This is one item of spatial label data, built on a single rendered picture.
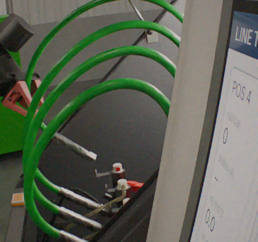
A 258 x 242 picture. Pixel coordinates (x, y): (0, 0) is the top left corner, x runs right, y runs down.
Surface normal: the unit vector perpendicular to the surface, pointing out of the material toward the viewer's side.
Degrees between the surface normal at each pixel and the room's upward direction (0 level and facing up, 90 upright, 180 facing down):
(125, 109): 90
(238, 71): 76
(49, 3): 90
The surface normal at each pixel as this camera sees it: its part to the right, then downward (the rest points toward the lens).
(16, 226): -0.10, -0.96
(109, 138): 0.13, 0.25
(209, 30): -0.98, -0.11
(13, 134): 0.36, 0.22
